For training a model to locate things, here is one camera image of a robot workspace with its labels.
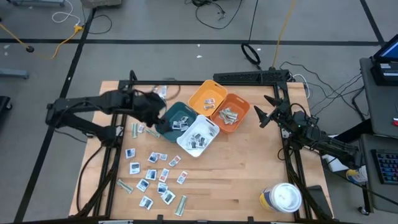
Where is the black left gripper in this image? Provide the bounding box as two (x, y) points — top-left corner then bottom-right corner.
(130, 90), (167, 128)

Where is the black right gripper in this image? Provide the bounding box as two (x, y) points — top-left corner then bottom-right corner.
(253, 95), (295, 129)

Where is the teal plastic bin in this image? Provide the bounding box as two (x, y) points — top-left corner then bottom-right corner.
(154, 101), (198, 144)

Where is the orange plastic bin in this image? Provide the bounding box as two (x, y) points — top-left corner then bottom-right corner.
(210, 93), (251, 134)

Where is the black perforated mounting beam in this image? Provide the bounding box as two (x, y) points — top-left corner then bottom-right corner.
(213, 69), (290, 84)

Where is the yellow plastic bin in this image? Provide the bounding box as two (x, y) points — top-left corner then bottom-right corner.
(188, 79), (229, 118)

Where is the white plastic bin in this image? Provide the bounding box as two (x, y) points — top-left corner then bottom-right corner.
(176, 114), (221, 158)

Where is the white cardboard box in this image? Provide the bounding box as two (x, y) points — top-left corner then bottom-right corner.
(320, 135), (352, 173)

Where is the white lidded container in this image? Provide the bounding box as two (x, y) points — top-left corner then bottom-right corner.
(259, 182), (303, 214)

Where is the black flat device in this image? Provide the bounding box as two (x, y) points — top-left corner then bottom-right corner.
(306, 185), (334, 220)

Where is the grey side desk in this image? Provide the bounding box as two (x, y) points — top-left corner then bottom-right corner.
(359, 133), (398, 215)
(359, 57), (398, 138)

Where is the small wipes canister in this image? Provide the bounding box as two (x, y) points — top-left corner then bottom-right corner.
(345, 167), (370, 184)

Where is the black laptop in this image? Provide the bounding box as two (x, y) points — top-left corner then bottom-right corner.
(370, 34), (398, 87)

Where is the black backlit keyboard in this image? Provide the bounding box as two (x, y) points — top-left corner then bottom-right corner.
(371, 149), (398, 185)

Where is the black caster base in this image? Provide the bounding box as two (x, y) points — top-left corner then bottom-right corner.
(0, 95), (13, 121)

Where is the grey metal floor foot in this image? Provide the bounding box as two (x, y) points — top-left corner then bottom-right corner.
(6, 0), (66, 7)

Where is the yellow hanging cable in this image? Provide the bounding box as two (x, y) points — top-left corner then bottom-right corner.
(271, 0), (297, 70)

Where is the black hanging cable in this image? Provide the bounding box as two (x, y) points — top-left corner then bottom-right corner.
(241, 0), (262, 70)

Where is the yellow floor cable with plug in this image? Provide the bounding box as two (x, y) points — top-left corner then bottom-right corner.
(51, 24), (85, 60)

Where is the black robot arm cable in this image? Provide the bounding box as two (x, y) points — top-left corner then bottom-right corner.
(76, 144), (106, 215)

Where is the white floor cable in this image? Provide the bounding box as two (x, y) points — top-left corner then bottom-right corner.
(51, 0), (81, 26)

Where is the black floor cable loop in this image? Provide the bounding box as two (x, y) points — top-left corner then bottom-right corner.
(185, 0), (244, 30)

